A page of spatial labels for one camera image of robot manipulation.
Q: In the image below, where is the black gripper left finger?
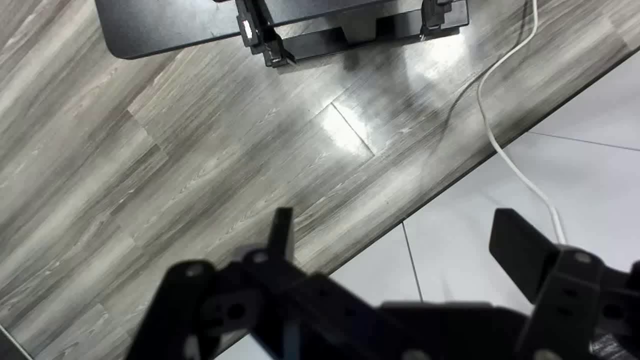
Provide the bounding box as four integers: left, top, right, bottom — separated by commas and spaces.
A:
126, 205, 387, 360

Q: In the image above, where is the thin white cable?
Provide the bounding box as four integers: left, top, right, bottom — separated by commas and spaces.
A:
474, 0, 568, 248

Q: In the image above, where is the black clamp on cart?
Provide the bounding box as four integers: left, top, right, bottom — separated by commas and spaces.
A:
235, 0, 299, 67

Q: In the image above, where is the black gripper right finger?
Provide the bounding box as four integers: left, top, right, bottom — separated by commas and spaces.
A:
488, 208, 640, 360

